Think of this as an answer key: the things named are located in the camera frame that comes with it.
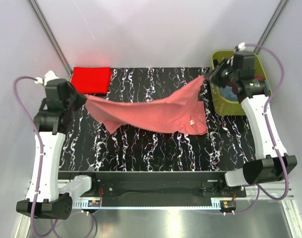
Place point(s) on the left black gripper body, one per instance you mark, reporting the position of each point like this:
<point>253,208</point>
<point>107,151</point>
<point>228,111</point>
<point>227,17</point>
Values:
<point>75,100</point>

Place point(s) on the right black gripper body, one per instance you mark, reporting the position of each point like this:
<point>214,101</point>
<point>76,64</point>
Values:
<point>223,74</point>

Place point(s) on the pink t shirt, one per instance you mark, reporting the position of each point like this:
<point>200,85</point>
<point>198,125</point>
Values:
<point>180,112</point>

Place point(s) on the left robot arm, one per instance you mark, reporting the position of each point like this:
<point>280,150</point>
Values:
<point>46,158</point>

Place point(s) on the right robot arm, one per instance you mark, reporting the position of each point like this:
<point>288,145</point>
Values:
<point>272,162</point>

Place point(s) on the grey blue garment in bin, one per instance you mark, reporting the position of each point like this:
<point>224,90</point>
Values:
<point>228,94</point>

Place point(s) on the folded red t shirt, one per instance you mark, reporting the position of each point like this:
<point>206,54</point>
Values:
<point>91,80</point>

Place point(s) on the dark red garment in bin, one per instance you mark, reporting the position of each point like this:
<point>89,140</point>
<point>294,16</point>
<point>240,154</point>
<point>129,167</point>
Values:
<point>259,77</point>

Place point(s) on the olive green plastic bin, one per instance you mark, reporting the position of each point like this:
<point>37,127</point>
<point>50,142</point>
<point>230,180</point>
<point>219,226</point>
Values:
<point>246,65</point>

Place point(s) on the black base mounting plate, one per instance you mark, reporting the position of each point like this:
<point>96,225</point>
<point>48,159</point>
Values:
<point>158,190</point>

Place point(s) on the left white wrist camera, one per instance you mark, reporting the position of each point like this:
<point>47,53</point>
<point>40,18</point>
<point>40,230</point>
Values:
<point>50,75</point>

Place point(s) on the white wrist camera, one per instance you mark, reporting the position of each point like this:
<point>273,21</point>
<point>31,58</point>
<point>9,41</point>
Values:
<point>50,75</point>
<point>240,47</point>

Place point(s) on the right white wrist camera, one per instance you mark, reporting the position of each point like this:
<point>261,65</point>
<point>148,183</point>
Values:
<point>240,47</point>

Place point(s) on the right aluminium corner post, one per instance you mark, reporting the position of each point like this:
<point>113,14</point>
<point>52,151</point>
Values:
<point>281,6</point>

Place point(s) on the aluminium corner post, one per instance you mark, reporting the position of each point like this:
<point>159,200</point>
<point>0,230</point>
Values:
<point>281,6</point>
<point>50,35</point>

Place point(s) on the left aluminium corner post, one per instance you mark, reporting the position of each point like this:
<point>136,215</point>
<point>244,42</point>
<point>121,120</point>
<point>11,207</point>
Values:
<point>50,35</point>

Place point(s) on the aluminium frame rail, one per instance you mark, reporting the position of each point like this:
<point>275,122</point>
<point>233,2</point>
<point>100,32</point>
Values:
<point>92,194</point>

